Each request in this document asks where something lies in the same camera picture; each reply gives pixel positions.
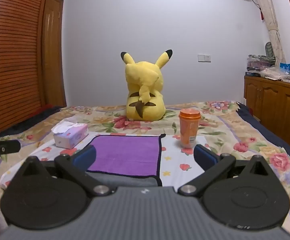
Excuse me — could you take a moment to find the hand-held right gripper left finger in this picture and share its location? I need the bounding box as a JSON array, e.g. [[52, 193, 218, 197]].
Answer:
[[15, 145, 112, 197]]

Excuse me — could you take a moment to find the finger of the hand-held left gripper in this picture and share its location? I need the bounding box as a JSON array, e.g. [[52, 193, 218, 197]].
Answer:
[[0, 139, 21, 164]]

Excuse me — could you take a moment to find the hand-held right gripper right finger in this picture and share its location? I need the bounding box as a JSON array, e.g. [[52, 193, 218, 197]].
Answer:
[[177, 144, 277, 197]]

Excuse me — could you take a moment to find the purple towel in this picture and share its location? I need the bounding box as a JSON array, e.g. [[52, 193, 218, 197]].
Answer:
[[86, 134, 166, 179]]

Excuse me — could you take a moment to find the grey towel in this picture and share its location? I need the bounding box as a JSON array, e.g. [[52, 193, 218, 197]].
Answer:
[[86, 171, 163, 188]]

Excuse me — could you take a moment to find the tissue box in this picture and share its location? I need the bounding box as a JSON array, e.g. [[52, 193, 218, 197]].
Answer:
[[51, 120, 89, 150]]

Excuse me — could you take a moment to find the orange cup with lid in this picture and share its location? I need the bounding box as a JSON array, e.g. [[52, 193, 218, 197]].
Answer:
[[178, 108, 201, 148]]

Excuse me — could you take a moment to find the wooden cabinet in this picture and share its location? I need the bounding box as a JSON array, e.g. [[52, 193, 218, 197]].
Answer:
[[244, 75, 290, 159]]

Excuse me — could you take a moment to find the wooden louvred wardrobe door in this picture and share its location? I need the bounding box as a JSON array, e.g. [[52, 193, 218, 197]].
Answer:
[[0, 0, 53, 133]]

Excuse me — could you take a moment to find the yellow plush toy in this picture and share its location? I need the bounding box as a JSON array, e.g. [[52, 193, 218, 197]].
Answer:
[[120, 49, 173, 121]]

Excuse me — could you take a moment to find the stack of folded cloths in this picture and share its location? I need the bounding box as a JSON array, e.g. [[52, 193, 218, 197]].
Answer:
[[246, 54, 277, 72]]

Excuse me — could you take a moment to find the pale pink cloth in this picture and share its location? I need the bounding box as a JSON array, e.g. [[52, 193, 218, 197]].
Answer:
[[260, 66, 290, 81]]

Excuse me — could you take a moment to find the dark hand fan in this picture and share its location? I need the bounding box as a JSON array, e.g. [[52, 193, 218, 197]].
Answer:
[[265, 41, 275, 58]]

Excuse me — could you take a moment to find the cream patterned curtain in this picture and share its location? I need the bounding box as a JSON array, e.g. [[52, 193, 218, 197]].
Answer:
[[247, 0, 287, 65]]

